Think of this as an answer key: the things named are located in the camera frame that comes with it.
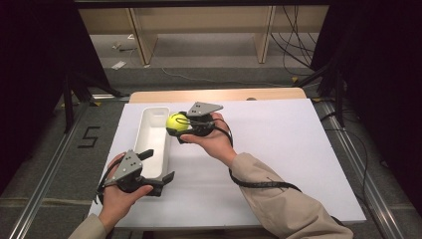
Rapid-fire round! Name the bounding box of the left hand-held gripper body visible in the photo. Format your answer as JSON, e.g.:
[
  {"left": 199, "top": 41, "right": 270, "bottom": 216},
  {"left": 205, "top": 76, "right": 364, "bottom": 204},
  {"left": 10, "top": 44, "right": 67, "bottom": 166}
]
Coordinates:
[{"left": 112, "top": 149, "right": 164, "bottom": 197}]

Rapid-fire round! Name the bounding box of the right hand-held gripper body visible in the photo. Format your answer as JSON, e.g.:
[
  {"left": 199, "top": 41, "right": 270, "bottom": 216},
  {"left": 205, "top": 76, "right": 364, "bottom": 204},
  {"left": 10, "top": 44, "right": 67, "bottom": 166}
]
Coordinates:
[{"left": 185, "top": 101, "right": 224, "bottom": 137}]

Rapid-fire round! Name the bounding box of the yellow tennis ball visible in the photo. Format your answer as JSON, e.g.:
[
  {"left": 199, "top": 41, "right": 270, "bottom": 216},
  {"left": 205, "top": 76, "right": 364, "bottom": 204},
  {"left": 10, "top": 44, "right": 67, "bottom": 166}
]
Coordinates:
[{"left": 165, "top": 113, "right": 190, "bottom": 132}]

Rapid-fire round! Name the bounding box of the white plastic bin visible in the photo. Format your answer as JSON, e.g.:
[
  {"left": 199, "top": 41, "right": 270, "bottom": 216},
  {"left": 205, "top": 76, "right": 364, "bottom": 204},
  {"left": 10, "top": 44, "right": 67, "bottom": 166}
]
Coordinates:
[{"left": 133, "top": 106, "right": 172, "bottom": 182}]

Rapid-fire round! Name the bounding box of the person's left hand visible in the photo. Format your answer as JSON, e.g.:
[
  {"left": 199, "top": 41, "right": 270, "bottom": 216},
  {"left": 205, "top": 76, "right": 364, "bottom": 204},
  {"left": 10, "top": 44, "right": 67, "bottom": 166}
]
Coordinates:
[{"left": 98, "top": 152, "right": 154, "bottom": 233}]

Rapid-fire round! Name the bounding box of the person's right hand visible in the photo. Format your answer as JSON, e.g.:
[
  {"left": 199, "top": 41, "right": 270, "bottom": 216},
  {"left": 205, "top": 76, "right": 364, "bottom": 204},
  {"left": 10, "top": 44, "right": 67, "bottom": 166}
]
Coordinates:
[{"left": 179, "top": 112, "right": 239, "bottom": 168}]

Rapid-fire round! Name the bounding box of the wooden table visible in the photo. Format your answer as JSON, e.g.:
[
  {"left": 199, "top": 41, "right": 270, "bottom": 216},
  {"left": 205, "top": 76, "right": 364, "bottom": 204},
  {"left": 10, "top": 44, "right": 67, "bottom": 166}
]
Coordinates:
[{"left": 128, "top": 87, "right": 308, "bottom": 105}]

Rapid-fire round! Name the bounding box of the black tripod stand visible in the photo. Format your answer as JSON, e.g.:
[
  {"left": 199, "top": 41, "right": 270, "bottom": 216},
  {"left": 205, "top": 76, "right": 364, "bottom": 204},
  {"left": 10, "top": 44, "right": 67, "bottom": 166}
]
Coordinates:
[
  {"left": 293, "top": 64, "right": 346, "bottom": 128},
  {"left": 61, "top": 74, "right": 124, "bottom": 134}
]

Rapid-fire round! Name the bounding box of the white board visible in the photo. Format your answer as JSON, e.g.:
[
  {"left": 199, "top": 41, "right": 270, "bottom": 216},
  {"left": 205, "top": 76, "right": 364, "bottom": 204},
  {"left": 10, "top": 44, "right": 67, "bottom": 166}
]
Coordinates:
[{"left": 89, "top": 98, "right": 367, "bottom": 231}]

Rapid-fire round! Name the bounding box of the black curtain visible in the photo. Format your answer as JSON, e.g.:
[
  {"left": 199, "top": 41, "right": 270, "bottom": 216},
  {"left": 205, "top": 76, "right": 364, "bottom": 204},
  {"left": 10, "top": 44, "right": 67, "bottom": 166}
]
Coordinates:
[
  {"left": 310, "top": 0, "right": 422, "bottom": 208},
  {"left": 0, "top": 0, "right": 112, "bottom": 195}
]

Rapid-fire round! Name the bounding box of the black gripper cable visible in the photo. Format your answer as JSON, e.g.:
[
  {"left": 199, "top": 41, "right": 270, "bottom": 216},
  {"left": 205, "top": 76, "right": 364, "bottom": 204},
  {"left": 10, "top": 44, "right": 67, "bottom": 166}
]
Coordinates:
[
  {"left": 212, "top": 118, "right": 303, "bottom": 193},
  {"left": 95, "top": 158, "right": 124, "bottom": 204}
]

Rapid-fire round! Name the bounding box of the metal floor rail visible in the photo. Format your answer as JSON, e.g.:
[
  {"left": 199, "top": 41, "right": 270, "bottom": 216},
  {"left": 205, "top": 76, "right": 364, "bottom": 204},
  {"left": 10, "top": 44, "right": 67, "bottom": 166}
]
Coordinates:
[
  {"left": 316, "top": 99, "right": 405, "bottom": 239},
  {"left": 7, "top": 99, "right": 93, "bottom": 239}
]

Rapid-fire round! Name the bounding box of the black floor cable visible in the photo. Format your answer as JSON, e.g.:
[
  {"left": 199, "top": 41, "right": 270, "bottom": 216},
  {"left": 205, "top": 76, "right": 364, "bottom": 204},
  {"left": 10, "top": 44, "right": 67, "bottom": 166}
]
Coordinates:
[{"left": 342, "top": 127, "right": 390, "bottom": 218}]

